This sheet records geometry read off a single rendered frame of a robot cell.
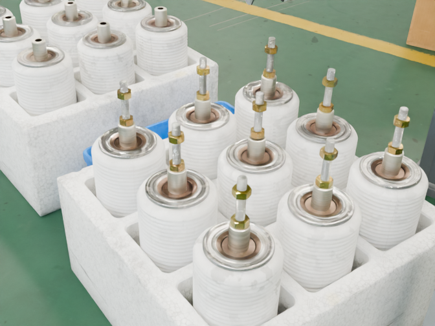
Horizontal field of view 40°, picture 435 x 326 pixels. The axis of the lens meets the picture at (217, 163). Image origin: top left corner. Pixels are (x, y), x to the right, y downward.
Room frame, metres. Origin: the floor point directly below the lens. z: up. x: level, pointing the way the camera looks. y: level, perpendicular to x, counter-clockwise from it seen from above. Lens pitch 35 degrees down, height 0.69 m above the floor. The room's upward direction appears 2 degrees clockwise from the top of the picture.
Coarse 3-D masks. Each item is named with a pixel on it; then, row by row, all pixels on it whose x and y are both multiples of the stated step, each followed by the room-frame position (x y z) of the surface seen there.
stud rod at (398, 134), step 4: (400, 108) 0.61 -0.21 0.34; (404, 108) 0.61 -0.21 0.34; (400, 112) 0.61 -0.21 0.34; (404, 112) 0.60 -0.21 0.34; (400, 116) 0.60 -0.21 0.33; (404, 116) 0.60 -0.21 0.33; (396, 128) 0.61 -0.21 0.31; (400, 128) 0.60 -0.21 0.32; (396, 132) 0.61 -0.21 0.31; (400, 132) 0.60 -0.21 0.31; (396, 136) 0.60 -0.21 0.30; (400, 136) 0.60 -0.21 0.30; (392, 140) 0.61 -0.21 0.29; (396, 140) 0.60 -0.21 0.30; (400, 140) 0.60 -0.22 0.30; (392, 144) 0.61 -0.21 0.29; (396, 144) 0.60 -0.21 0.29; (400, 144) 0.61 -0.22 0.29
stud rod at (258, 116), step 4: (256, 92) 0.63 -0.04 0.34; (260, 92) 0.63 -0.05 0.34; (256, 96) 0.63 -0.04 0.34; (260, 96) 0.63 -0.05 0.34; (256, 100) 0.63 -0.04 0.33; (260, 100) 0.63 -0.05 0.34; (260, 104) 0.63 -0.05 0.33; (256, 112) 0.63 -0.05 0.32; (256, 116) 0.63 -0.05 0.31; (260, 116) 0.63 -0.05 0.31; (256, 120) 0.63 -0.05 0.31; (260, 120) 0.63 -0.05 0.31; (256, 124) 0.63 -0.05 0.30; (260, 124) 0.63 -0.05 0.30; (256, 128) 0.63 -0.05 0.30; (260, 128) 0.63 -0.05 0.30
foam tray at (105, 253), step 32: (64, 192) 0.65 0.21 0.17; (64, 224) 0.67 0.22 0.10; (96, 224) 0.57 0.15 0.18; (128, 224) 0.58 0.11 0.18; (96, 256) 0.58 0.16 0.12; (128, 256) 0.52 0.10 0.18; (384, 256) 0.53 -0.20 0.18; (416, 256) 0.53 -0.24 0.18; (96, 288) 0.59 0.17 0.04; (128, 288) 0.51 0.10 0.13; (160, 288) 0.47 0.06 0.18; (192, 288) 0.49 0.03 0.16; (288, 288) 0.47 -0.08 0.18; (352, 288) 0.48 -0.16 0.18; (384, 288) 0.50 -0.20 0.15; (416, 288) 0.55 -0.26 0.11; (128, 320) 0.52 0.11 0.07; (160, 320) 0.45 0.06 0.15; (192, 320) 0.43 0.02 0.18; (288, 320) 0.43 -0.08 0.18; (320, 320) 0.44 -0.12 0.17; (352, 320) 0.47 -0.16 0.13; (384, 320) 0.51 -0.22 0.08; (416, 320) 0.56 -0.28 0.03
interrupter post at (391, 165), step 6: (384, 156) 0.61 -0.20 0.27; (390, 156) 0.60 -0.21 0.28; (396, 156) 0.60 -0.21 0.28; (402, 156) 0.60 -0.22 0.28; (384, 162) 0.60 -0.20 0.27; (390, 162) 0.60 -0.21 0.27; (396, 162) 0.60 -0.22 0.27; (384, 168) 0.60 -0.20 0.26; (390, 168) 0.60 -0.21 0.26; (396, 168) 0.60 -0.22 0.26; (390, 174) 0.60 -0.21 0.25; (396, 174) 0.60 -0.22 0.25
